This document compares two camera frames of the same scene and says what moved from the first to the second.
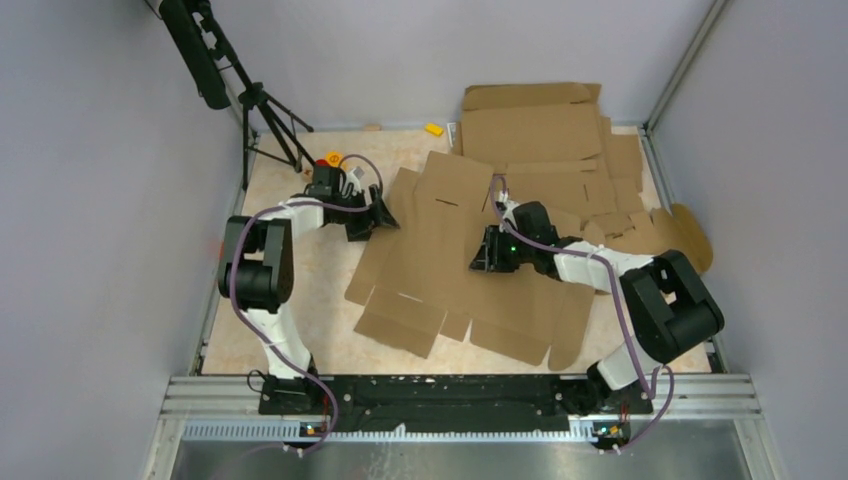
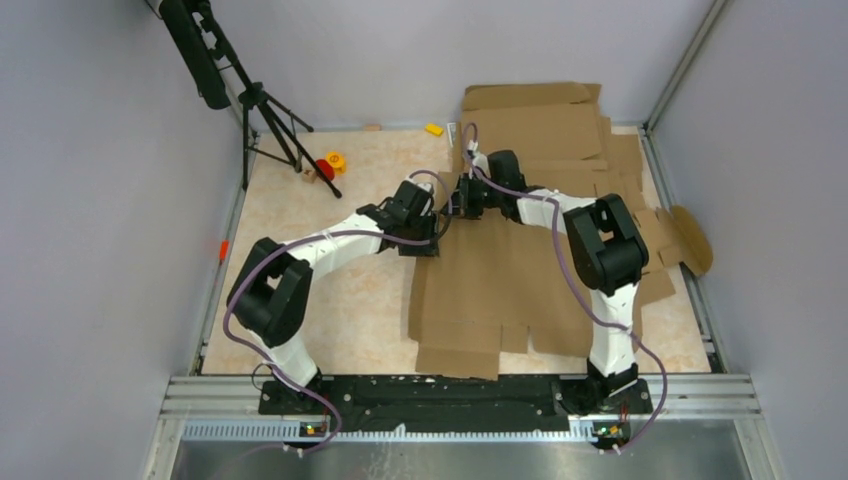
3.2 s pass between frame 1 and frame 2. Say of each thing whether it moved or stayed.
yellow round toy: stayed
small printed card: stayed
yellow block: stayed
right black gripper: moved
